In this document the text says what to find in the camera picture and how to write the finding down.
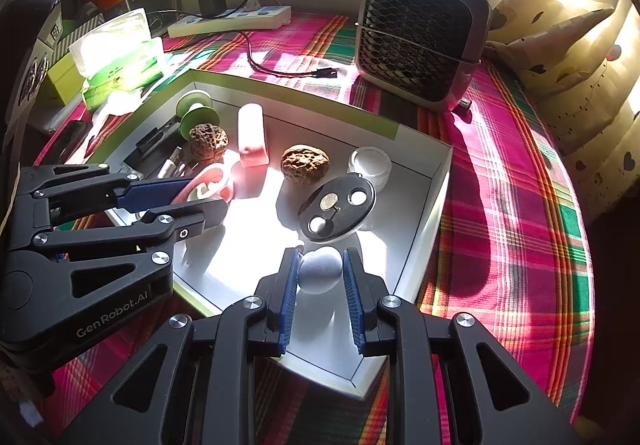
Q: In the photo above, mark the lime yellow cardboard box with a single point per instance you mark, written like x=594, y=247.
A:
x=62, y=80

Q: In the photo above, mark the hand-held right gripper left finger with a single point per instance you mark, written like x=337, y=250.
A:
x=287, y=310

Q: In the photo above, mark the pink oblong case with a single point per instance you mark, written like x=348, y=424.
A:
x=252, y=135

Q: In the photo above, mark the dark pitted walnut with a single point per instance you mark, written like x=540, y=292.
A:
x=207, y=141

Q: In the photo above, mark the white crumpled tissue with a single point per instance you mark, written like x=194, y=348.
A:
x=117, y=107

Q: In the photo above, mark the black gadget with clear cap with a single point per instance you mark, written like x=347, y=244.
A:
x=150, y=142

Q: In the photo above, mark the cream heart-print curtain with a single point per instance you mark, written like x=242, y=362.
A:
x=565, y=75

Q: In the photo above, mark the brown wrinkled walnut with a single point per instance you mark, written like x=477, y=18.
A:
x=305, y=164

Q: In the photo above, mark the grey egg-shaped ball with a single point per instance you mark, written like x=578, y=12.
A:
x=320, y=270

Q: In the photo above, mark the black flat phone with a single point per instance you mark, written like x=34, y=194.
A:
x=67, y=137

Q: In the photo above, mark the black charger adapter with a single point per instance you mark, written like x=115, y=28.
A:
x=211, y=0

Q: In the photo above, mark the white power strip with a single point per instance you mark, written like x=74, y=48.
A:
x=210, y=26

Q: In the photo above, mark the grey portable fan heater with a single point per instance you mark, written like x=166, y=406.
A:
x=415, y=30

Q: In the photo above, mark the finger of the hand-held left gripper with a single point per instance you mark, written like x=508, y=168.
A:
x=190, y=220
x=150, y=192

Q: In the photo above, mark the pink and white clip bundle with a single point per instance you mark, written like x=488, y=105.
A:
x=226, y=185

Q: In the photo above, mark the black oval coin holder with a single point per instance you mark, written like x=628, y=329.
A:
x=345, y=220

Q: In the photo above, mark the green tissue pack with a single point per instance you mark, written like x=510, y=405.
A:
x=125, y=70

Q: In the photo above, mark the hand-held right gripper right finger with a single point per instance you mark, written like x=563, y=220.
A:
x=354, y=310

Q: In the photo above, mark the shallow white cardboard box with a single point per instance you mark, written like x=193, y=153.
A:
x=260, y=215

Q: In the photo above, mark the green thread spool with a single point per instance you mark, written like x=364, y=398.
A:
x=200, y=122

